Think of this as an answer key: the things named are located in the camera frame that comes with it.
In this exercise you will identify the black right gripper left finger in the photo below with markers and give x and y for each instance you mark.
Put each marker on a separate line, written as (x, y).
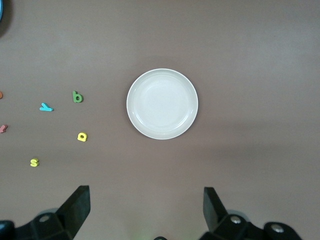
(72, 217)

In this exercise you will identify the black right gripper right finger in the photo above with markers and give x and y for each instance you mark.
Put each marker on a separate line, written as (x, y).
(217, 217)

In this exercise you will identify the yellow foam letter a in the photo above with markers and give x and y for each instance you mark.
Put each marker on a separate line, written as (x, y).
(85, 138)

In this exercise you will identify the green foam letter b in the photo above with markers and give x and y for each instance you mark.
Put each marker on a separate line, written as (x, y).
(74, 95)

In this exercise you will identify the yellow foam letter s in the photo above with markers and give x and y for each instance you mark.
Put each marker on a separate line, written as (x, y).
(34, 162)

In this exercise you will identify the teal foam letter y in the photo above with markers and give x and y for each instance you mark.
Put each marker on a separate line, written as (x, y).
(47, 108)

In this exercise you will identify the pink foam letter f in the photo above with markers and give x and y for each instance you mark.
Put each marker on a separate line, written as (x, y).
(3, 128)

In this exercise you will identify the beige round plate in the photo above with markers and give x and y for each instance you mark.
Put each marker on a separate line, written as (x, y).
(162, 103)

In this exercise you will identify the brown table cover sheet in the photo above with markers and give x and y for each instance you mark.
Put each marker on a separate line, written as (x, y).
(225, 50)

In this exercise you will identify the blue round plate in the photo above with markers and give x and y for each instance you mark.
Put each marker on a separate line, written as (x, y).
(0, 7)

